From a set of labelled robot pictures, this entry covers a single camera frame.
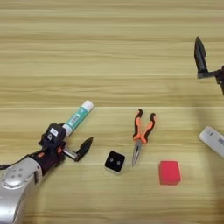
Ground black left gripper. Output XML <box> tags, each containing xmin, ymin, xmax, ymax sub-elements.
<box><xmin>30</xmin><ymin>134</ymin><xmax>95</xmax><ymax>176</ymax></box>

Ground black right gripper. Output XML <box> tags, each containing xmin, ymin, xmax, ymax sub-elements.
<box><xmin>194</xmin><ymin>36</ymin><xmax>224</xmax><ymax>95</ymax></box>

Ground green white glue stick tube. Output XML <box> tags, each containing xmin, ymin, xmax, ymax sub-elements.
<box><xmin>61</xmin><ymin>100</ymin><xmax>95</xmax><ymax>137</ymax></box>

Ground black square two-hole block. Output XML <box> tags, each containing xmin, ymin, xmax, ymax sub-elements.
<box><xmin>104</xmin><ymin>150</ymin><xmax>126</xmax><ymax>175</ymax></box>

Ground orange black needle-nose pliers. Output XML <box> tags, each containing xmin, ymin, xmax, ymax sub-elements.
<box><xmin>131</xmin><ymin>108</ymin><xmax>157</xmax><ymax>168</ymax></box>

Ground red foam cube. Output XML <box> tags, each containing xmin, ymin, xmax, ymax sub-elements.
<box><xmin>157</xmin><ymin>160</ymin><xmax>182</xmax><ymax>186</ymax></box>

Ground left gripper small labelled box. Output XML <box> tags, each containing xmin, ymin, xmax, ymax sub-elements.
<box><xmin>46</xmin><ymin>122</ymin><xmax>67</xmax><ymax>144</ymax></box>

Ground white rectangular remote device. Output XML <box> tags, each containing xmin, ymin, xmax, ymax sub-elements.
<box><xmin>199</xmin><ymin>125</ymin><xmax>224</xmax><ymax>159</ymax></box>

